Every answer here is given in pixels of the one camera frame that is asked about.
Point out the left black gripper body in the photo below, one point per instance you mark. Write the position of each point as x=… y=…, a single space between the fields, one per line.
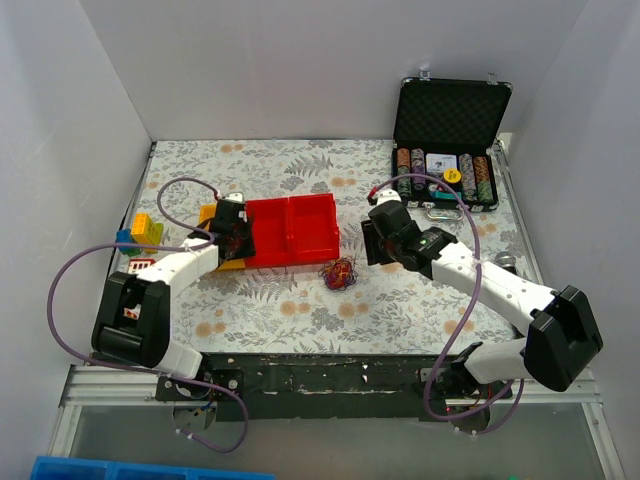
x=239 y=245

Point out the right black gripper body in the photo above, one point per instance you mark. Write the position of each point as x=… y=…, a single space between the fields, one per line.
x=373 y=245

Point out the red double plastic bin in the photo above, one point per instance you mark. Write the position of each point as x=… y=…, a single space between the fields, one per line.
x=293 y=231

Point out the colourful wire ball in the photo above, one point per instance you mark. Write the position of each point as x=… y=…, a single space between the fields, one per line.
x=339 y=274

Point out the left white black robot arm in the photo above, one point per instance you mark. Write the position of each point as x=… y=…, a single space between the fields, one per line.
x=133 y=323

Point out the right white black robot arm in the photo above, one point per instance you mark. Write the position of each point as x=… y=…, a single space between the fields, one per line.
x=559 y=333

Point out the white card deck box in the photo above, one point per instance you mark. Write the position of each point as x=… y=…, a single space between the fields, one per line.
x=439 y=163

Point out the yellow round dealer button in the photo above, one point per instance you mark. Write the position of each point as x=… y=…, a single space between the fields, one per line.
x=452 y=176

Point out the yellow green toy block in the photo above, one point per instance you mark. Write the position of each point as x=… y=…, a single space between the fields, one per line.
x=145 y=231

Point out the red white toy block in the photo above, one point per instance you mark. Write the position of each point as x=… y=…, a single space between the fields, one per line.
x=137 y=264

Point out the blue green toy block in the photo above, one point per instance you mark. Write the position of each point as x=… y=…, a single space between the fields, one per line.
x=127 y=244

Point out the black poker chip case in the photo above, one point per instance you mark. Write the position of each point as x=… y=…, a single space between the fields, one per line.
x=448 y=116

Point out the black microphone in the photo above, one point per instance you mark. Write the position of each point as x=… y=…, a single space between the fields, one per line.
x=506 y=261

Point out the blue plastic tray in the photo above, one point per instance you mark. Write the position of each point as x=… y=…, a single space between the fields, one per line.
x=48 y=467

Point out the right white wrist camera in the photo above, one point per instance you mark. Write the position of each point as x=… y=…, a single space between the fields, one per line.
x=385 y=195

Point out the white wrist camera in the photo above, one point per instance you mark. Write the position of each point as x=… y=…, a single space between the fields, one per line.
x=235 y=196
x=385 y=195

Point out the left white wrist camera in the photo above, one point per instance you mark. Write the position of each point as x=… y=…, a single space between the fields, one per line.
x=235 y=196

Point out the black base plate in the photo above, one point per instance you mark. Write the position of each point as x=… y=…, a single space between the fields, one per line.
x=323 y=386

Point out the aluminium frame rail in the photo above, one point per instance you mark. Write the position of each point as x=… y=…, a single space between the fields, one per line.
x=90 y=386

